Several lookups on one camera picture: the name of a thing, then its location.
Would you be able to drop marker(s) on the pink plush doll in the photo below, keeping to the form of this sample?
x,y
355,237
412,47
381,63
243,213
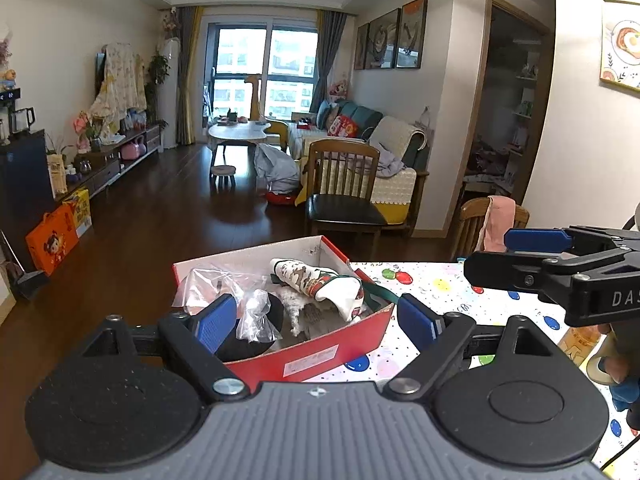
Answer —
x,y
338,88

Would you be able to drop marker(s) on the black dustpan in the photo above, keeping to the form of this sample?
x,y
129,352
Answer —
x,y
30,280

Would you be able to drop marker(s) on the pale green cup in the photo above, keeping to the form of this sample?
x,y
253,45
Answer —
x,y
597,367

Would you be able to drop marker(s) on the small wooden stool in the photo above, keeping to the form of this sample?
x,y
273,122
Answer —
x,y
223,172

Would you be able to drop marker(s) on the white coffee table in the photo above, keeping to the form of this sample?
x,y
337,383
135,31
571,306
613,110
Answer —
x,y
240,132

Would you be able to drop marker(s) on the amber drink bottle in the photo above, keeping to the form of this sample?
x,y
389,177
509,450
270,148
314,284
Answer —
x,y
575,345

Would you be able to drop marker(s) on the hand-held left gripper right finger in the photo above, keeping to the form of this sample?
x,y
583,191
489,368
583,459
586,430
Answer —
x,y
419,321

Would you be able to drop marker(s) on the balloon print tablecloth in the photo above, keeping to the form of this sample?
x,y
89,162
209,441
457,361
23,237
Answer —
x,y
452,295

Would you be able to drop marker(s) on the medium dark framed wall picture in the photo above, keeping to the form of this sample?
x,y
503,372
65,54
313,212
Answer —
x,y
382,39

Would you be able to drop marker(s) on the yellow grey curtain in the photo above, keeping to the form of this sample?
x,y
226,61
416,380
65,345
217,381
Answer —
x,y
189,75

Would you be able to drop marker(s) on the wooden chair with black seat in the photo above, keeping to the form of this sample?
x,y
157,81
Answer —
x,y
345,210

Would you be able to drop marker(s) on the white fluffy towel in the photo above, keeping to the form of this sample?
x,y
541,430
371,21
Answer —
x,y
300,310

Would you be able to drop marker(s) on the large window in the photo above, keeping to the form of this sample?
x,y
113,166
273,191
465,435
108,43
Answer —
x,y
260,70

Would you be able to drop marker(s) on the gold framed food picture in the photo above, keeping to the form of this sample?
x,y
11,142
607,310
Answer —
x,y
622,45

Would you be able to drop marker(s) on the orange gift box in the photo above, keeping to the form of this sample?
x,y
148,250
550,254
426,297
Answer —
x,y
52,240

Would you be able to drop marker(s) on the black cabinet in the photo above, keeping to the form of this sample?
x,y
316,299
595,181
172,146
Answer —
x,y
25,185

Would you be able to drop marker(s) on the patterned cloth on rack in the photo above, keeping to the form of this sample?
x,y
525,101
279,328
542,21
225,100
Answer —
x,y
120,85

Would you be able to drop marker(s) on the grey bag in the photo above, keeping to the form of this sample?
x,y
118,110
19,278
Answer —
x,y
275,167

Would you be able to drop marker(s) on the clear plastic bag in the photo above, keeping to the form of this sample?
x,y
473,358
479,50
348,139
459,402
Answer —
x,y
210,285

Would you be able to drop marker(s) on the small dark framed wall picture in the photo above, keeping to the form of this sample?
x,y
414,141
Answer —
x,y
361,46

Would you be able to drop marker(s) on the red cushion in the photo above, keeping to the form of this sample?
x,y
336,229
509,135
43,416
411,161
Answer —
x,y
344,126

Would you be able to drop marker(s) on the red basin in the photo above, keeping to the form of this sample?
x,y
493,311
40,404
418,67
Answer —
x,y
280,198

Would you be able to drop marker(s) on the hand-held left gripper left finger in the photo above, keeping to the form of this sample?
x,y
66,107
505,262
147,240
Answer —
x,y
215,321

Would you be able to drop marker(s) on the green house plant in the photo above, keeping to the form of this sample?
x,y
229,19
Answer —
x,y
157,80

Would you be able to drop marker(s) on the green sofa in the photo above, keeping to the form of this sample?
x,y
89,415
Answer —
x,y
360,180

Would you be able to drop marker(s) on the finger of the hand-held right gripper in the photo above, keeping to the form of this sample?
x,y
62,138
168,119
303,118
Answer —
x,y
500,272
535,240

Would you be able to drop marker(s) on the black eye mask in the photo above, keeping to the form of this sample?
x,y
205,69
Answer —
x,y
250,347

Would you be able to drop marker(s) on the dark tv cabinet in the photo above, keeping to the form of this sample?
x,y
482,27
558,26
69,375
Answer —
x,y
115,160

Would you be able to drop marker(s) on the wooden giraffe stand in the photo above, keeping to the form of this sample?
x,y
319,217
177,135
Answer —
x,y
255,95

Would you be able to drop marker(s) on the glass kettle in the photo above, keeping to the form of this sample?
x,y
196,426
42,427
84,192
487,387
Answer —
x,y
21,120

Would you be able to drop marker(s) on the pink towel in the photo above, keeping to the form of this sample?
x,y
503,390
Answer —
x,y
499,222

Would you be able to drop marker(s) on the red cardboard box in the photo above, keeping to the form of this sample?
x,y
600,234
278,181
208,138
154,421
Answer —
x,y
325,355

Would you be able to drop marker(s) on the large dark framed wall picture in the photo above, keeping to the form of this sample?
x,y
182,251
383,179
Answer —
x,y
411,32

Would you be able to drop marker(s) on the white standing air conditioner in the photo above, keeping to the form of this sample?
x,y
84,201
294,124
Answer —
x,y
170,95

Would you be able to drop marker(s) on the yellow box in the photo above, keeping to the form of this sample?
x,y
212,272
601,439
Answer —
x,y
79,212

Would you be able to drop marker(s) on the white knitted blanket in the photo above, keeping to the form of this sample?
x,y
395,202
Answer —
x,y
395,135

